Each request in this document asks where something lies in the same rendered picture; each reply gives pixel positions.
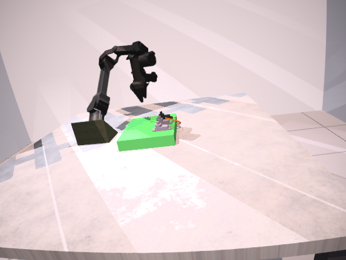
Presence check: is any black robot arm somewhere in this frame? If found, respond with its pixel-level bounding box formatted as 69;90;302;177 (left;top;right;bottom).
86;41;157;120

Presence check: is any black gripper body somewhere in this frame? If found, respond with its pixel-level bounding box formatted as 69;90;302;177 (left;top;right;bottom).
130;67;149;90

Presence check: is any green flat deck plate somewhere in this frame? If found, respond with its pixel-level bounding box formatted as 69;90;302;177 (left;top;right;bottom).
116;115;177;152

